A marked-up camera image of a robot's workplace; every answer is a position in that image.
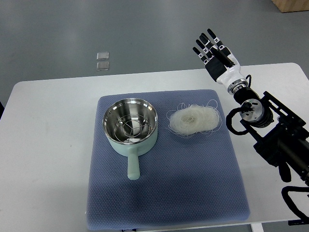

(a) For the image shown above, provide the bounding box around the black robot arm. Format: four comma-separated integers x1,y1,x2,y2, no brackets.
226,75,309,184

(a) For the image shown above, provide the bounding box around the wire steaming rack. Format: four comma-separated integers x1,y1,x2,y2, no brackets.
112,115,153,144

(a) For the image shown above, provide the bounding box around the upper clear floor tile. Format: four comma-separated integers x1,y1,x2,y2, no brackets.
97,52,109,60

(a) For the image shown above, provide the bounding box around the white table leg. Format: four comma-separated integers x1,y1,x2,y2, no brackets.
250,223,264,232

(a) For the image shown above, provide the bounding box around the mint green steel pot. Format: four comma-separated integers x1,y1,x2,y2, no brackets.
102,98,158,180

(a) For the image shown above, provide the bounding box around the white vermicelli nest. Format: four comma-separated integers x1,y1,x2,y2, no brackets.
166,99,223,138

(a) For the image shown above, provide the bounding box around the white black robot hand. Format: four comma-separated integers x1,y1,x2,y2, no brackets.
193,29,249,95

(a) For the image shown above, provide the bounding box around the blue textured mat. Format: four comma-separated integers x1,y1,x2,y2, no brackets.
86,89,250,230

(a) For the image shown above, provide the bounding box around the wooden box corner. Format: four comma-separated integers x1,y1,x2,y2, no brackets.
272,0,309,13

